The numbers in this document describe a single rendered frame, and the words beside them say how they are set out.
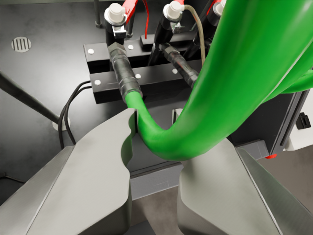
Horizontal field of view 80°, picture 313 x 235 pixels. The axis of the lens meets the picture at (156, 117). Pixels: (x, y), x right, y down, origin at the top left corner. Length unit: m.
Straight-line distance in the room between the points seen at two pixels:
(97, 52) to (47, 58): 0.21
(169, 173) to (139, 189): 0.07
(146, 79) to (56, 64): 0.27
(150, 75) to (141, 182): 0.21
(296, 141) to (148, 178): 0.35
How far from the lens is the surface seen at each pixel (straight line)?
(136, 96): 0.16
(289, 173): 1.97
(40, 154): 0.52
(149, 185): 0.39
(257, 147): 0.50
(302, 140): 0.55
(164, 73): 0.40
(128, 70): 0.19
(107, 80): 0.38
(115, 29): 0.27
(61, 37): 0.61
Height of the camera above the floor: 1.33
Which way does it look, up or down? 72 degrees down
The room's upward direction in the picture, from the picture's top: 48 degrees clockwise
